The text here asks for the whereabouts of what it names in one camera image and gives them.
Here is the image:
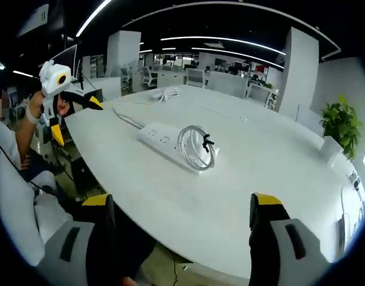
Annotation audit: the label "white wristband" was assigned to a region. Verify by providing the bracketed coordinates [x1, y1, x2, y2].
[25, 107, 42, 125]

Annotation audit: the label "white charger cable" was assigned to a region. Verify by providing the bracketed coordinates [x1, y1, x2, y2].
[176, 124, 218, 174]

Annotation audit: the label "white desk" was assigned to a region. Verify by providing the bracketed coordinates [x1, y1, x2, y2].
[65, 84, 365, 281]

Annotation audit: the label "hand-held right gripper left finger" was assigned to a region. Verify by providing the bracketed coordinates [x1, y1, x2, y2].
[36, 192, 116, 286]

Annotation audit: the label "bundled white cable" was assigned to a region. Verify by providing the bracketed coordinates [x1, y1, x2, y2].
[148, 86, 183, 104]

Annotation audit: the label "person's left hand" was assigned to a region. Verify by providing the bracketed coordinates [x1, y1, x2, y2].
[29, 89, 70, 117]

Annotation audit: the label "person's dark trousers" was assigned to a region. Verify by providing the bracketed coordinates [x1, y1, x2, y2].
[21, 153, 67, 187]

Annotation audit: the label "white power strip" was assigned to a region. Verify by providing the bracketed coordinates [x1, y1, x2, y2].
[136, 121, 222, 175]

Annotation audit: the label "potted green plant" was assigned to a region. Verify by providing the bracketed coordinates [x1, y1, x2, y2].
[320, 94, 364, 166]

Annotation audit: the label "linear ceiling light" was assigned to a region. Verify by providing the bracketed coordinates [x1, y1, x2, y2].
[76, 0, 113, 38]
[195, 46, 286, 70]
[160, 36, 287, 56]

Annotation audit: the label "black cable tie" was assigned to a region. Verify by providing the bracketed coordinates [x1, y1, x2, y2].
[201, 134, 216, 151]

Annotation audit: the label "white power strip cable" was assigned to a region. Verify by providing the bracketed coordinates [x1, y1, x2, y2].
[112, 101, 147, 130]

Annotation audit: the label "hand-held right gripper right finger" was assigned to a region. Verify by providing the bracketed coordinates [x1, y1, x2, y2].
[249, 192, 332, 286]

